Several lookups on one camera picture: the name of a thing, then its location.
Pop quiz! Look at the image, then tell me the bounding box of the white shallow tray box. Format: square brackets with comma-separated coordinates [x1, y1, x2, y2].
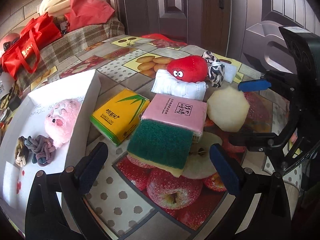
[1, 69, 101, 210]

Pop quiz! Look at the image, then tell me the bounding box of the pink fluffy plush face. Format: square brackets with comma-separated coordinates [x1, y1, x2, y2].
[44, 99, 81, 148]

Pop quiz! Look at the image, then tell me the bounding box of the cream hexagonal foam sponge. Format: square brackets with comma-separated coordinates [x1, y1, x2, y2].
[207, 86, 250, 133]

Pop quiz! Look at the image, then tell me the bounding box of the grey purple knotted rope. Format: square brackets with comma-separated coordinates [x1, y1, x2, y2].
[24, 134, 57, 167]

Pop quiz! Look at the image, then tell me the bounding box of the pink helmet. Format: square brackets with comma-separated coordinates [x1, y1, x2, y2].
[0, 33, 20, 56]

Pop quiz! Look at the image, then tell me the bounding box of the plaid covered bench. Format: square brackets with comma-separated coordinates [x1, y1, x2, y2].
[16, 17, 125, 90]

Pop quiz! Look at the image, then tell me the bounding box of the cream foam strips stack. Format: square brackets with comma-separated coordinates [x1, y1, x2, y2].
[37, 0, 71, 17]

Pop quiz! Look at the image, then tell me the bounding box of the red crumpled plastic bag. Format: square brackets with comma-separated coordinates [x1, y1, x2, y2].
[65, 0, 114, 32]

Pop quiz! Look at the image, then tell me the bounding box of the white cloth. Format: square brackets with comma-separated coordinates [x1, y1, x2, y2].
[151, 69, 208, 101]

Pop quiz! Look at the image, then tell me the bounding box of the black white patterned scrunchie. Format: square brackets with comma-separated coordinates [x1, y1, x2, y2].
[202, 51, 225, 88]

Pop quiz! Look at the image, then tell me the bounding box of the fruit pattern tablecloth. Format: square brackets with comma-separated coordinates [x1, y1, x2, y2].
[0, 33, 308, 240]

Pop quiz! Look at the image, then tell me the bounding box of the pink tissue pack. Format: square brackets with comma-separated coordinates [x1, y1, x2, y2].
[142, 94, 207, 143]

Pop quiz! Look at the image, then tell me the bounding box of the yellow green tissue pack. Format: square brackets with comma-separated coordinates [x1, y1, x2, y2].
[90, 88, 150, 146]

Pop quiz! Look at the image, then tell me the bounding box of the green yellow scrub sponge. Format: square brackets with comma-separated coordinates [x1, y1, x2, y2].
[127, 119, 193, 178]

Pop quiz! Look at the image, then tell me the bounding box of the red tote bag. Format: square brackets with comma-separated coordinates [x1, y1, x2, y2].
[2, 13, 62, 79]

